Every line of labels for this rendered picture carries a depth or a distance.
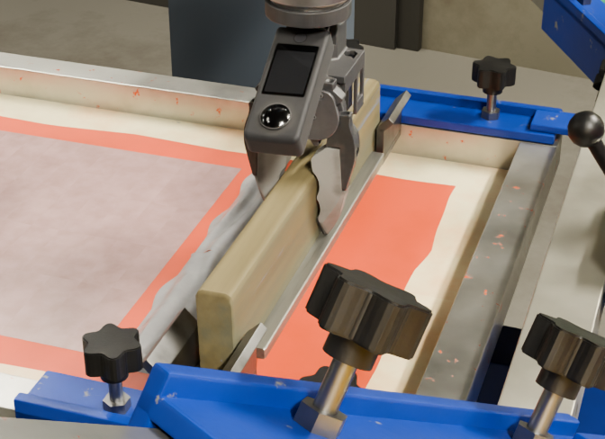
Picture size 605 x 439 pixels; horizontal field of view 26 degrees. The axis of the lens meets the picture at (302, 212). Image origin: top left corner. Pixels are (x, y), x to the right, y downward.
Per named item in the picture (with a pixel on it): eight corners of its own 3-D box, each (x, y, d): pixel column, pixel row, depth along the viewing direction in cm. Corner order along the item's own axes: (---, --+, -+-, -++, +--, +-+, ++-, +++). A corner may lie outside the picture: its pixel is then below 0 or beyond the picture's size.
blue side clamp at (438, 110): (273, 147, 143) (272, 88, 139) (287, 128, 147) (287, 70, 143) (548, 189, 134) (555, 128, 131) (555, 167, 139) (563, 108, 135)
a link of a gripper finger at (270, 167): (300, 201, 121) (314, 114, 116) (279, 233, 116) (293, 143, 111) (268, 192, 122) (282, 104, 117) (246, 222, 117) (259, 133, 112)
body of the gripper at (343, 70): (366, 111, 116) (370, -18, 110) (338, 154, 109) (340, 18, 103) (284, 100, 118) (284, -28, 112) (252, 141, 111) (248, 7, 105)
